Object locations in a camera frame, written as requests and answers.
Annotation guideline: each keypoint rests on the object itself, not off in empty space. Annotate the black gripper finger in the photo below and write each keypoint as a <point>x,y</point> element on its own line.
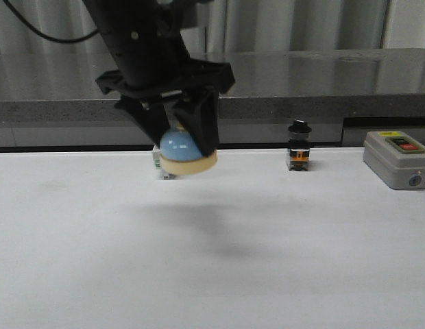
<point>151,119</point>
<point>197,112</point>

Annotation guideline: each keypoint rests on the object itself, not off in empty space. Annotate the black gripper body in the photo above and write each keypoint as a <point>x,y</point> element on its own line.
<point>150,62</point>

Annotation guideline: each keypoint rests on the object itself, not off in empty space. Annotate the blue and cream desk bell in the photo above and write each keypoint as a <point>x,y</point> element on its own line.
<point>179,155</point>

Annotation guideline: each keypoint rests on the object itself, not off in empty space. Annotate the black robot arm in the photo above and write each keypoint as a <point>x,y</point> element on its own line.
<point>173,16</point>

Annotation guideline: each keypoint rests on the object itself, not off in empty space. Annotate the grey curtain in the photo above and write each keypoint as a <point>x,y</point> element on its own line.
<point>232,26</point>

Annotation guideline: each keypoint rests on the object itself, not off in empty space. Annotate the grey stone counter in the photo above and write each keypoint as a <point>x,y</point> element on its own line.
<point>53,101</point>

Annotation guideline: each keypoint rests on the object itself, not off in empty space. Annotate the black selector knob switch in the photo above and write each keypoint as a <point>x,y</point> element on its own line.
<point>298,152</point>

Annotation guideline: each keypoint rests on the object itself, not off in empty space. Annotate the grey power switch box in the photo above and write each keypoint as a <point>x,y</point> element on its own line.
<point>396,158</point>

